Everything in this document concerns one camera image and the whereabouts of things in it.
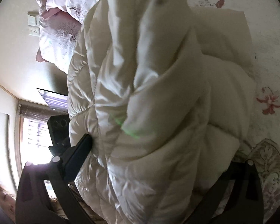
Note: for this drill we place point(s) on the pink tree print pillow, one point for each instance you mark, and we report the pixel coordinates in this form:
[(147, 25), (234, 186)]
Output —
[(60, 22)]

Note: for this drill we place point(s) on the window with curtain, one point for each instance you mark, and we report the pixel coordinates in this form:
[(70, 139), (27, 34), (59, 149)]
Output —
[(33, 139)]

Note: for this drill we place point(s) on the dark framed screen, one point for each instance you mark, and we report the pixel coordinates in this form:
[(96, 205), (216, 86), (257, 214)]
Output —
[(56, 101)]

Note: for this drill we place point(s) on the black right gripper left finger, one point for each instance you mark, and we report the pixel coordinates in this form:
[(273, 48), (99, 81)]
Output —
[(33, 204)]

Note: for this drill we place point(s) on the white wall switch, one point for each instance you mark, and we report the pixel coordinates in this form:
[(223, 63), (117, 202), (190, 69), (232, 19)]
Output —
[(33, 20)]

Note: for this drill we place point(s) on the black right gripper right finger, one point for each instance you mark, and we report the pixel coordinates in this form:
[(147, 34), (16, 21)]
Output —
[(245, 204)]

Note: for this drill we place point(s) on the person's head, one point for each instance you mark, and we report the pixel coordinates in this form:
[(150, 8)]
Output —
[(7, 203)]

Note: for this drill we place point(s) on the floral bed cover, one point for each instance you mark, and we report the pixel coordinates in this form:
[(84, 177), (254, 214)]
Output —
[(262, 146)]

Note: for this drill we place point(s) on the white wall socket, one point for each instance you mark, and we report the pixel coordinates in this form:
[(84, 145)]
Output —
[(34, 30)]

